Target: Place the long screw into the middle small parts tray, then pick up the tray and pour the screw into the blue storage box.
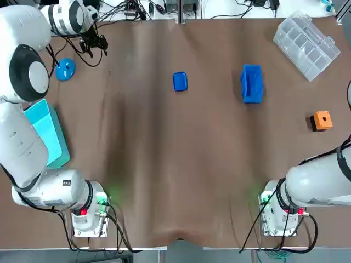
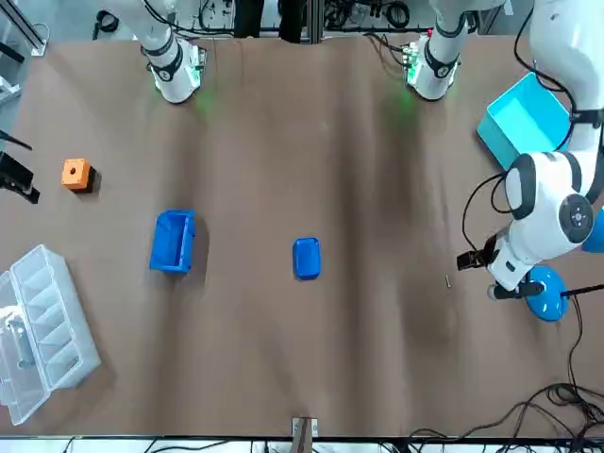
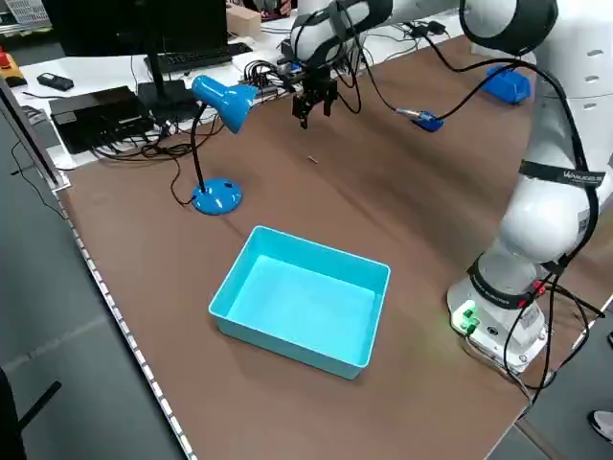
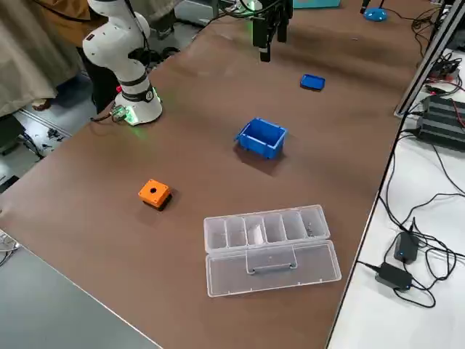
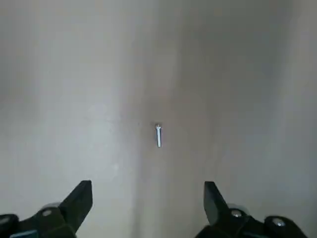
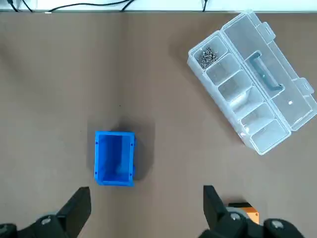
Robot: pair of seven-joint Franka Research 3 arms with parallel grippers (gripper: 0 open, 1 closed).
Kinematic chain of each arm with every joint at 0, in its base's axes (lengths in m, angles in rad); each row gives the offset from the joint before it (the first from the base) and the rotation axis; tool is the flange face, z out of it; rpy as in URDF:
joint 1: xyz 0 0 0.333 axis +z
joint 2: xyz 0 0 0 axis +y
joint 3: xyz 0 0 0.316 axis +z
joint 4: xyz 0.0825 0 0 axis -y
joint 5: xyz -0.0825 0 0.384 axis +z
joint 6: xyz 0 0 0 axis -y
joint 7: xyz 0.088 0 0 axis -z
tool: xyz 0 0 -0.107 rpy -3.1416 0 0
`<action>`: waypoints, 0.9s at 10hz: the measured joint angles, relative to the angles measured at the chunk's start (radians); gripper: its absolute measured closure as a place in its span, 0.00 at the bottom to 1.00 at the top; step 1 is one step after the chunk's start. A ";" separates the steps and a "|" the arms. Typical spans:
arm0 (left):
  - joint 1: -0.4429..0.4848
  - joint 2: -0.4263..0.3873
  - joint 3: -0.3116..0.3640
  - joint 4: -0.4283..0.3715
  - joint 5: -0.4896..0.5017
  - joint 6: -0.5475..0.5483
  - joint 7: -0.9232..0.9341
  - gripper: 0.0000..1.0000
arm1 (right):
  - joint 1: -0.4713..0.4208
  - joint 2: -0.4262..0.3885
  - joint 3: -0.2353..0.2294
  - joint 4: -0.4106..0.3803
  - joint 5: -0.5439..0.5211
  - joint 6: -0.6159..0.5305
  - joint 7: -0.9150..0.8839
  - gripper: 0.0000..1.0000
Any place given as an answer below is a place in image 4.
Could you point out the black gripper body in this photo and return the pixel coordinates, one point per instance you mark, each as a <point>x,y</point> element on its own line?
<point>276,7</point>

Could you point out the small blue parts tray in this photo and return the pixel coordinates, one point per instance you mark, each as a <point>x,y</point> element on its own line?
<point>312,81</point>

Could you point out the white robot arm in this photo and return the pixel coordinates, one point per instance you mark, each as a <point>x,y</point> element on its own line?
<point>109,43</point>
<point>248,3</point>

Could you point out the blue storage box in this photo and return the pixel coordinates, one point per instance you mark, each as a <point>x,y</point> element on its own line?
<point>259,144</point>

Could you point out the black ribbed electronics box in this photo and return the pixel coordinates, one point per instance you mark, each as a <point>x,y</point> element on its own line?
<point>443,120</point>

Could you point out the orange push button box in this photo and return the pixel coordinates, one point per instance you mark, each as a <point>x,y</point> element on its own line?
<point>152,191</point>

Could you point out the teal plastic bin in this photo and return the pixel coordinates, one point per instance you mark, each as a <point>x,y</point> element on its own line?
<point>316,3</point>

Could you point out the blue desk lamp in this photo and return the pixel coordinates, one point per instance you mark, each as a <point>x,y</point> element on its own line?
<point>376,15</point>

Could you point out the small clear plastic bag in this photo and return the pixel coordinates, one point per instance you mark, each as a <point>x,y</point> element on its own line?
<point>256,234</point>

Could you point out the pile of small dark screws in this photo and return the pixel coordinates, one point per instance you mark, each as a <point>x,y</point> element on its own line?
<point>311,229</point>

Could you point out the person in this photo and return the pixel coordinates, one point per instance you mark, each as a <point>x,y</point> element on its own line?
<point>32,54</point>

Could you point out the clear plastic organizer case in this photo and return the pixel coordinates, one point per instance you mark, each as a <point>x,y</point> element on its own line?
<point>272,276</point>

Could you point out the black power adapter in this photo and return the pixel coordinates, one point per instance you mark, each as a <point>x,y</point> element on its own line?
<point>407,247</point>
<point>394,276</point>

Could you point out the white desk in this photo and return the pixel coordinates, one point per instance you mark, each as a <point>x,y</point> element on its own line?
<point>363,327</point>

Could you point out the grey side desk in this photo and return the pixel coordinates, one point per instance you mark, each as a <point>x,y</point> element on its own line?
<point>54,309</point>

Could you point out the aluminium frame post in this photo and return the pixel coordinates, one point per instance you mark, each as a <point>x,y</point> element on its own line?
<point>428,62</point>

